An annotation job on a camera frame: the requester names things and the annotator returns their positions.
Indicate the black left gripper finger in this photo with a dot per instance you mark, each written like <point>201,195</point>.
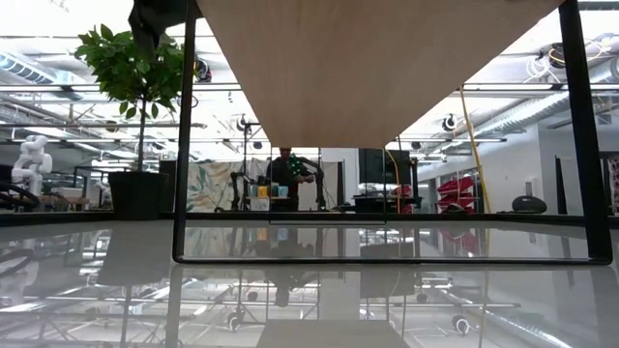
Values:
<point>150,24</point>

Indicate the black background robot arm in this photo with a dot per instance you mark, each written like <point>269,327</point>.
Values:
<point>321,183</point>
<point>239,191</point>

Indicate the green potted plant black pot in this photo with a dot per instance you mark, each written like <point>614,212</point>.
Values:
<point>126,72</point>

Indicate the black ceiling-hung device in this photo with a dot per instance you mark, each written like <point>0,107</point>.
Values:
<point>449,122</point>
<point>242,123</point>
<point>203,70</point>
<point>556,55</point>

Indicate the floral painted panel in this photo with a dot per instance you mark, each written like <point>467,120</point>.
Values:
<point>213,186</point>

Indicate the white humanoid robot figure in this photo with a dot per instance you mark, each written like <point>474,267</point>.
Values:
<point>31,164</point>

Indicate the person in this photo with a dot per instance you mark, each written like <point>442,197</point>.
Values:
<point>287,174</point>

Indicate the small blue cup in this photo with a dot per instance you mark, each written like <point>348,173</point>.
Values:
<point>283,191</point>

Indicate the wooden board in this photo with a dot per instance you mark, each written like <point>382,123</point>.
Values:
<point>367,72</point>

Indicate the black monitor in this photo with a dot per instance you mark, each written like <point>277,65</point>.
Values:
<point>382,166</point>

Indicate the red storage bins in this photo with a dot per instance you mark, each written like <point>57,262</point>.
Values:
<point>457,193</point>

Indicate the black round speaker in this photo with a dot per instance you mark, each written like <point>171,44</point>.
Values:
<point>529,204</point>

